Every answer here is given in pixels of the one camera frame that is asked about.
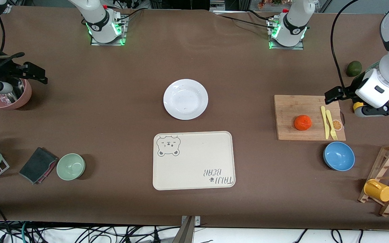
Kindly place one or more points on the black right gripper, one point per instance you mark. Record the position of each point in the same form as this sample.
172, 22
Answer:
9, 70

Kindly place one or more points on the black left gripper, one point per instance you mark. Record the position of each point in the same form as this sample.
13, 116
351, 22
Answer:
349, 90

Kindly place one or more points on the orange fruit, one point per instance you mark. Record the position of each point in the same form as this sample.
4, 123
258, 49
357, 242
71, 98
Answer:
302, 123

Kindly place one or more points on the white round plate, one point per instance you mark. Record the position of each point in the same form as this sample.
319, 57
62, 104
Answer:
185, 99

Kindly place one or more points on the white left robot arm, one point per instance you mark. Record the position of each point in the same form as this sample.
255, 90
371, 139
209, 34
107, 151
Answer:
292, 27

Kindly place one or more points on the yellow lemon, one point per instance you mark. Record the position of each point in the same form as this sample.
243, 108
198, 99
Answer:
358, 106

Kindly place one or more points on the pink bowl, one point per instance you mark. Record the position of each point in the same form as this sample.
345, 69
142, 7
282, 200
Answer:
25, 96

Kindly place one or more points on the yellow plastic fork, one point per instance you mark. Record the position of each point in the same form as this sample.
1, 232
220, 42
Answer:
330, 121

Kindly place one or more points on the metal scoop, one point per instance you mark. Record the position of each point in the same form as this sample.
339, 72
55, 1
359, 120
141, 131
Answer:
17, 91

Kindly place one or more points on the orange slice piece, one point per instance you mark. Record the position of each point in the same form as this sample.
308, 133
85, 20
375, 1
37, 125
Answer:
337, 125

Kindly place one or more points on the yellow plastic knife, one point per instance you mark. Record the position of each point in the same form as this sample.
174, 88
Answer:
325, 123

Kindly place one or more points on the dark green avocado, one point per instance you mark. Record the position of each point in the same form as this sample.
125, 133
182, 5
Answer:
354, 69

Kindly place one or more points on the wooden cutting board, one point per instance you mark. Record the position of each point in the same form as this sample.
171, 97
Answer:
289, 111

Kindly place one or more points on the blue bowl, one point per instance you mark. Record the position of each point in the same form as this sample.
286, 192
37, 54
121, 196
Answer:
339, 156

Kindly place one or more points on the wooden mug rack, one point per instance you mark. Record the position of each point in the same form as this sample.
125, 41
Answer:
388, 158

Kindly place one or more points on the dark grey folded cloth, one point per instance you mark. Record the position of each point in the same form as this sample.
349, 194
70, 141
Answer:
37, 165

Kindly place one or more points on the light green bowl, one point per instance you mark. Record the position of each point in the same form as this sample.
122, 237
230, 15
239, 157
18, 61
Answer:
70, 166

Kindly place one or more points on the yellow mug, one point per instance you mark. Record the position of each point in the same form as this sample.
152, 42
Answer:
380, 191

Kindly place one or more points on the black object behind table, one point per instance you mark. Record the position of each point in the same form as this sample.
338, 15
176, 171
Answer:
177, 4

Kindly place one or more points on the cream tray with bear print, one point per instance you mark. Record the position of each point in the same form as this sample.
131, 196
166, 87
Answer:
194, 162

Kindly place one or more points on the grey beam under table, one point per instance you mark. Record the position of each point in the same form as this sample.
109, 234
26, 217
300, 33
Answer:
185, 233

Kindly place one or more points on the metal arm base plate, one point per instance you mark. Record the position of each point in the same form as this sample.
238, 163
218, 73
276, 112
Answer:
297, 47
108, 43

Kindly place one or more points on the metal table edge bracket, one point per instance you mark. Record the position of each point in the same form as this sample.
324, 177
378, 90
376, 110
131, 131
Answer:
197, 221

